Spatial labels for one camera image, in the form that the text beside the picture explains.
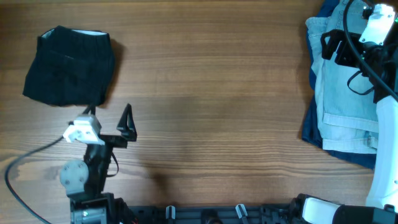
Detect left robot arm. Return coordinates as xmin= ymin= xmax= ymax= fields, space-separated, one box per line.
xmin=60 ymin=104 xmax=139 ymax=223

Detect dark blue garment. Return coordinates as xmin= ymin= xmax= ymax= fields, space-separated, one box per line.
xmin=301 ymin=0 xmax=376 ymax=170

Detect black left camera cable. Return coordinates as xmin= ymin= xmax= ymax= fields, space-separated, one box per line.
xmin=4 ymin=136 xmax=65 ymax=224

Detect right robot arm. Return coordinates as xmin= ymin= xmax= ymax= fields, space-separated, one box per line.
xmin=299 ymin=30 xmax=397 ymax=223

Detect light blue denim shorts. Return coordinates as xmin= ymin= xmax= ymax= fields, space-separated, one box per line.
xmin=305 ymin=0 xmax=378 ymax=154

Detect black camera cable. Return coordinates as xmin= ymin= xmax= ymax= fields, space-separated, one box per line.
xmin=342 ymin=0 xmax=398 ymax=102
xmin=4 ymin=136 xmax=65 ymax=224

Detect black shorts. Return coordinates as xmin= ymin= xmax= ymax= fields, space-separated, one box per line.
xmin=22 ymin=26 xmax=116 ymax=106

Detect black right camera cable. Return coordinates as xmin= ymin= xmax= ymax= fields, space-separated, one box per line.
xmin=342 ymin=0 xmax=398 ymax=102

